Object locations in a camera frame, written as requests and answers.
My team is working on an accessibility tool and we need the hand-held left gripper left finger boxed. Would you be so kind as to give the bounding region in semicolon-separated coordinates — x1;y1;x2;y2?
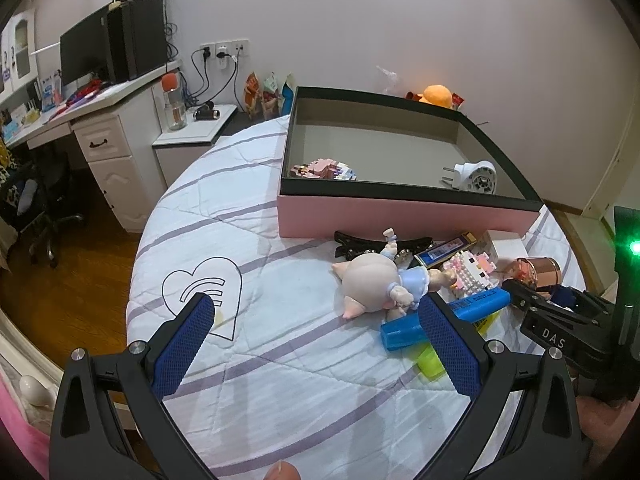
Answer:
49;291;216;480

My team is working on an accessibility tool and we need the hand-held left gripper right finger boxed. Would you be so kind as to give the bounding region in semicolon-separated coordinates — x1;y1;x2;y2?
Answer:
417;292;586;480

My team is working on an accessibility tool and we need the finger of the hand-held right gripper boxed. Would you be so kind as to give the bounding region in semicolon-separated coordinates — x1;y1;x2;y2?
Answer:
549;285;617;317
501;280;551;314

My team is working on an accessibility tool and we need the yellow green bottle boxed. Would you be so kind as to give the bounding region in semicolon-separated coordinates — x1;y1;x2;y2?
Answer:
417;310;503;377

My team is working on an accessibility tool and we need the rose gold cylinder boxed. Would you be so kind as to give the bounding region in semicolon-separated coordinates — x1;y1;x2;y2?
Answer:
510;256;563;293

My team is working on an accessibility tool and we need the blue tube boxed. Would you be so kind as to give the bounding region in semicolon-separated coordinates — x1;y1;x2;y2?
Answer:
380;287;511;352

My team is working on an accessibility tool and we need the small white box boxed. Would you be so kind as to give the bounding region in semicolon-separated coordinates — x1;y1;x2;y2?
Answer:
477;230;530;273

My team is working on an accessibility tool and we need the pink white block cat toy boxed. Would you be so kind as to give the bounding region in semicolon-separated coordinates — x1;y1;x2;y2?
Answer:
442;250;506;303

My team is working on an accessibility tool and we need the blue and yellow packet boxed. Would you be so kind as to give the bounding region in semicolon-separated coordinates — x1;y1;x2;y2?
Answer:
413;231;478;268

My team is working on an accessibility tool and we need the pig figurine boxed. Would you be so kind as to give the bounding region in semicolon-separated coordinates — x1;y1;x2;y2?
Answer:
331;228;458;322

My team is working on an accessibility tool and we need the pink box with black rim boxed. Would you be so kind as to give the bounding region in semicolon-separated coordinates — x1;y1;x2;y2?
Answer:
276;86;545;241

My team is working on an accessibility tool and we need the black hair clip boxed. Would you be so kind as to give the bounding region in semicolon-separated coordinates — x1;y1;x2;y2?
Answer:
334;229;433;262

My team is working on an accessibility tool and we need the person's right hand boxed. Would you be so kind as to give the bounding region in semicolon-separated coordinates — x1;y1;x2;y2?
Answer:
579;397;638;480

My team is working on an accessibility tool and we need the person's left hand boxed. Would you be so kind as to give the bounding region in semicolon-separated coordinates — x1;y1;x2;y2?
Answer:
265;461;302;480

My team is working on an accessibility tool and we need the white plug adapter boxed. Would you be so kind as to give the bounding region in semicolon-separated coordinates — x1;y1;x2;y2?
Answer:
441;159;498;195

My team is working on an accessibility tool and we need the white nightstand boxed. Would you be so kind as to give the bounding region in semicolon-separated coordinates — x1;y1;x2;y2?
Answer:
151;104;238;193

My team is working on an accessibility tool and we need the white desk with drawers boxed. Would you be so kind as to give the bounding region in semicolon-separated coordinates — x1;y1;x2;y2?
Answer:
0;60;183;233

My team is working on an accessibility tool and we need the pink cloth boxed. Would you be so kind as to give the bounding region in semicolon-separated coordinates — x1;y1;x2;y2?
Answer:
0;360;51;480

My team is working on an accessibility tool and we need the black office chair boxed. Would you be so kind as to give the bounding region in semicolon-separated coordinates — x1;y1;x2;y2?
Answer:
0;155;86;268

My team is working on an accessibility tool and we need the pink building block figure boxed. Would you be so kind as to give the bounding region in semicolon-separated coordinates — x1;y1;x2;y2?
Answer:
291;157;360;182

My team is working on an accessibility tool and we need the orange plush toy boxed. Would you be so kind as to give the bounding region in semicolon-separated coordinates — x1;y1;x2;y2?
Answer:
417;84;453;109

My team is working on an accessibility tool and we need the red toy box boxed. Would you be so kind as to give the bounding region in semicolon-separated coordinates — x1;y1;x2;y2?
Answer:
404;90;468;112

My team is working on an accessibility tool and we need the glass bottle with orange lid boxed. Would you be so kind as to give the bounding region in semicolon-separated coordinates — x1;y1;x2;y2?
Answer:
160;72;188;132

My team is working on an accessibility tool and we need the clear plastic bag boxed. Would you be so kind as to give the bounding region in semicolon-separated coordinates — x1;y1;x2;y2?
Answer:
375;65;403;93

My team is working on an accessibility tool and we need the orange snack bag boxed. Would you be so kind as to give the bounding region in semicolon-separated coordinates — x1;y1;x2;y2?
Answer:
243;72;263;113

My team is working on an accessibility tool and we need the green white snack bag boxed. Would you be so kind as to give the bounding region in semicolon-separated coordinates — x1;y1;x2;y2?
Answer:
262;72;281;121

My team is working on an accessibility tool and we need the red booklet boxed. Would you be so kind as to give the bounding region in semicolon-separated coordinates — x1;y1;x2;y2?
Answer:
65;82;108;106

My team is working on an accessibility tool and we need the blue snack bag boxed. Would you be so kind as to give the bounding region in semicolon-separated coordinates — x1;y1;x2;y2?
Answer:
280;74;297;117

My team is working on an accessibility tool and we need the blue white box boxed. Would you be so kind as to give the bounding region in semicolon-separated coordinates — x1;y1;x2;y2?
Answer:
42;76;62;111

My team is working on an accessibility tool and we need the black monitor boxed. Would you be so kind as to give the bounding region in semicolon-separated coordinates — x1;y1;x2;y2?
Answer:
59;7;113;88

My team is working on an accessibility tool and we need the white glass door cabinet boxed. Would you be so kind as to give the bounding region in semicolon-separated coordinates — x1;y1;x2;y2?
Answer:
0;7;41;106

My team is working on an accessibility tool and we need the white bed post knob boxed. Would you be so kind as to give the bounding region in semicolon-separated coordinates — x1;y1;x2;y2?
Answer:
19;376;57;408

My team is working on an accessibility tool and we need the black power cable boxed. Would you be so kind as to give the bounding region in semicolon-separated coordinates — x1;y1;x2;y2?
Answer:
189;50;221;108

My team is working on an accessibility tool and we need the white wall socket panel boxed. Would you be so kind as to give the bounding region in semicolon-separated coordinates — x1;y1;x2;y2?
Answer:
200;38;250;60

